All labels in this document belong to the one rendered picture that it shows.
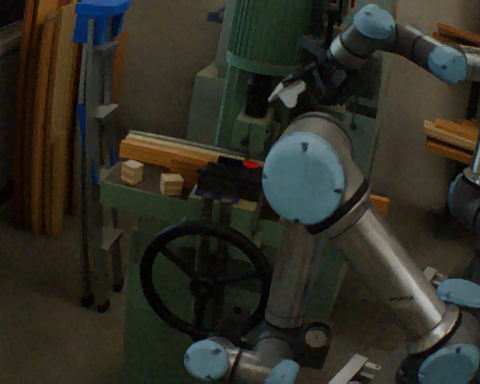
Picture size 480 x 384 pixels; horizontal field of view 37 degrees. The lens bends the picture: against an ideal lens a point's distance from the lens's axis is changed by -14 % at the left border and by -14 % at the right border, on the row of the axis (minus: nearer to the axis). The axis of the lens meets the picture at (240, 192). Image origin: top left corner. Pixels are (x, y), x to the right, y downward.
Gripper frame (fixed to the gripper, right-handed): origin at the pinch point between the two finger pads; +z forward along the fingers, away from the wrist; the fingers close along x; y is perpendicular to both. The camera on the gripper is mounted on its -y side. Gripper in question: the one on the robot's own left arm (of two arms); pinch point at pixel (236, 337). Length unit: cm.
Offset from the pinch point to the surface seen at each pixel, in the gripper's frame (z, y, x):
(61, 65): 122, -69, -114
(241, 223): 2.9, -23.6, -6.0
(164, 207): 12.9, -22.6, -25.0
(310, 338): 19.9, -2.1, 14.7
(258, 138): 16.0, -43.1, -9.5
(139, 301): 25.8, 1.4, -28.3
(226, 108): 37, -51, -23
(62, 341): 93, 34, -70
